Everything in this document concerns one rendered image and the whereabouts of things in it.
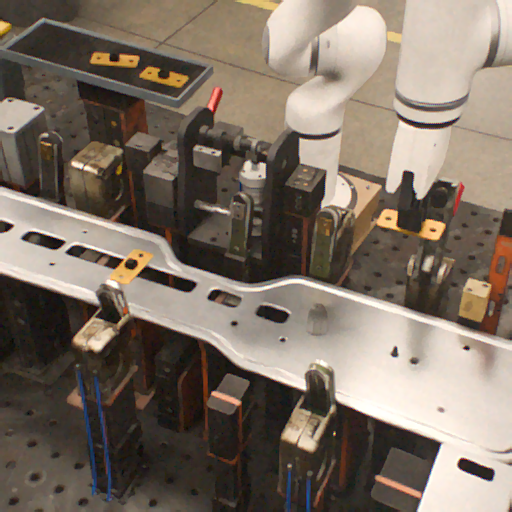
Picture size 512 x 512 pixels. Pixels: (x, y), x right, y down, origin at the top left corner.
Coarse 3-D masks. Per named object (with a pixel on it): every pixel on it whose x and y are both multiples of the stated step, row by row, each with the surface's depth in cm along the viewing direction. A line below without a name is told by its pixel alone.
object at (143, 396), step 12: (144, 276) 156; (156, 276) 160; (144, 324) 162; (144, 336) 164; (156, 336) 168; (144, 348) 165; (156, 348) 170; (144, 360) 167; (144, 372) 169; (144, 384) 171; (144, 396) 172; (144, 408) 170
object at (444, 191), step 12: (444, 180) 137; (456, 180) 137; (432, 192) 135; (444, 192) 134; (456, 192) 137; (432, 204) 135; (444, 204) 135; (432, 216) 140; (444, 216) 139; (444, 228) 139; (420, 240) 142; (444, 240) 141; (420, 252) 143; (432, 252) 143; (420, 264) 145; (432, 276) 144
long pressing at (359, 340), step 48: (0, 192) 170; (0, 240) 160; (96, 240) 160; (144, 240) 160; (48, 288) 152; (96, 288) 151; (144, 288) 151; (240, 288) 150; (288, 288) 151; (336, 288) 150; (192, 336) 143; (240, 336) 142; (288, 336) 142; (336, 336) 142; (384, 336) 142; (432, 336) 143; (480, 336) 142; (288, 384) 136; (336, 384) 135; (384, 384) 135; (432, 384) 135; (480, 384) 135; (432, 432) 129; (480, 432) 129
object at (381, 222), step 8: (384, 216) 124; (392, 216) 124; (376, 224) 123; (384, 224) 123; (392, 224) 123; (424, 224) 123; (432, 224) 123; (440, 224) 123; (400, 232) 122; (408, 232) 122; (424, 232) 122; (440, 232) 122; (432, 240) 121
